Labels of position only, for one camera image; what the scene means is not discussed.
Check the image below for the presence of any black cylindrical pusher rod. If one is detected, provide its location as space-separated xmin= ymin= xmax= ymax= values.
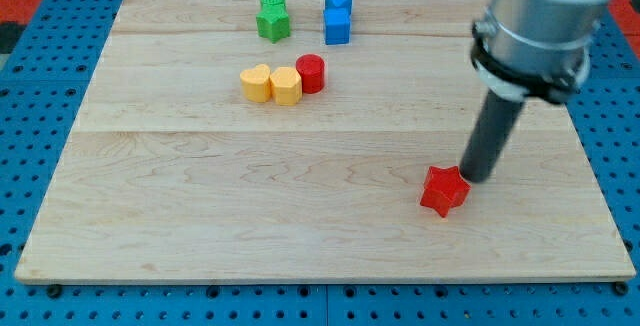
xmin=459 ymin=90 xmax=525 ymax=183

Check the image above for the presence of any red star block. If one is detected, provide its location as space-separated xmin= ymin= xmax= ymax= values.
xmin=419 ymin=166 xmax=471 ymax=218

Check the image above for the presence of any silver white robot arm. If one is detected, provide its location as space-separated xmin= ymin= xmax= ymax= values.
xmin=460 ymin=0 xmax=610 ymax=183

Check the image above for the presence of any green star block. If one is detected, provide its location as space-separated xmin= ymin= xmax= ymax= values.
xmin=256 ymin=5 xmax=291 ymax=43

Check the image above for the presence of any light wooden board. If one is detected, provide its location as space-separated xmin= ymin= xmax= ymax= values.
xmin=14 ymin=0 xmax=636 ymax=285

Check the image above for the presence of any blue cube block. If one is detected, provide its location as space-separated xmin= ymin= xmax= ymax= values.
xmin=323 ymin=8 xmax=351 ymax=45

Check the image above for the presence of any red cylinder block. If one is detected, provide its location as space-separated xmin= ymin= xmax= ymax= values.
xmin=295 ymin=54 xmax=325 ymax=94

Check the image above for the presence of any blue triangle block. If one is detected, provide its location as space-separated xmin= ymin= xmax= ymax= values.
xmin=325 ymin=0 xmax=353 ymax=15

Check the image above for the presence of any yellow hexagon block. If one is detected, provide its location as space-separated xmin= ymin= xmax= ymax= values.
xmin=270 ymin=67 xmax=302 ymax=106

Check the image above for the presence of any yellow heart block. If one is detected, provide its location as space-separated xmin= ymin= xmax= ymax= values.
xmin=239 ymin=64 xmax=271 ymax=103

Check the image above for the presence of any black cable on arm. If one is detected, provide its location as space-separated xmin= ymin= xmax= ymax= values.
xmin=469 ymin=20 xmax=584 ymax=106

